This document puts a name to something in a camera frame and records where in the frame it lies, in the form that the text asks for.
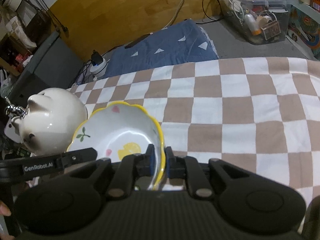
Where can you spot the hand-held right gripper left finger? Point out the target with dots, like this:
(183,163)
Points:
(150,160)

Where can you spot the yellow-rimmed floral ceramic bowl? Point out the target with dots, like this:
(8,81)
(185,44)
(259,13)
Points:
(120,130)

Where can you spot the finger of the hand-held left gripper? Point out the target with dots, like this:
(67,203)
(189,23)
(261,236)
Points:
(80,156)

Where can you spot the grey storage box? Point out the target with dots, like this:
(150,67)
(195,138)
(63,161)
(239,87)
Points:
(40,70)

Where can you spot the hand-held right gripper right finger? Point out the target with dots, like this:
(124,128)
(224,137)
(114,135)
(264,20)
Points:
(168,162)

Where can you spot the brown white checkered tablecloth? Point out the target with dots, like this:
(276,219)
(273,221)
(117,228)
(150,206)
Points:
(237,105)

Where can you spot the white ceramic cat jar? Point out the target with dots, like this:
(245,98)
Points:
(52,120)

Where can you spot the teal patterned box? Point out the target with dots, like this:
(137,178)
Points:
(305,30)

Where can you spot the clear plastic storage box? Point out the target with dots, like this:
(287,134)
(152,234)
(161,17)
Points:
(255,17)

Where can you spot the black charger on white socket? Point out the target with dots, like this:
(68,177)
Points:
(98,61)

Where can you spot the silver deer ornament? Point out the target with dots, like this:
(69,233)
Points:
(16,110)

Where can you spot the person's left hand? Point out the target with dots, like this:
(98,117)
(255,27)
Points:
(5,209)

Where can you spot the blue patterned cushion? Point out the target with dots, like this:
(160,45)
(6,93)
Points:
(162,50)

